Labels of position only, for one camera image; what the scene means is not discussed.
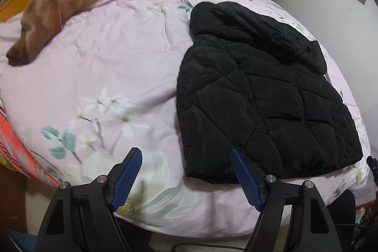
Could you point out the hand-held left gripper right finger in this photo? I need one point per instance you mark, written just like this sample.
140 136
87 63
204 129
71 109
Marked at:
246 181

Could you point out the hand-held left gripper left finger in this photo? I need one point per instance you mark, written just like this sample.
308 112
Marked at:
125 181

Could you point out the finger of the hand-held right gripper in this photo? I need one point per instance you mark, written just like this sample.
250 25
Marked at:
374 168

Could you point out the black puffer jacket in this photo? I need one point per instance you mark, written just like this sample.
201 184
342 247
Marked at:
251 92

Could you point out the red plaid sheet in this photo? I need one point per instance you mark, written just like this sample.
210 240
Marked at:
20 148

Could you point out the pink floral duvet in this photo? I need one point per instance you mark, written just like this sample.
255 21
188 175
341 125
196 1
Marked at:
103 63

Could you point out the brown dog print blanket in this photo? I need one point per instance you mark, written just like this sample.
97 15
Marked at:
41 18

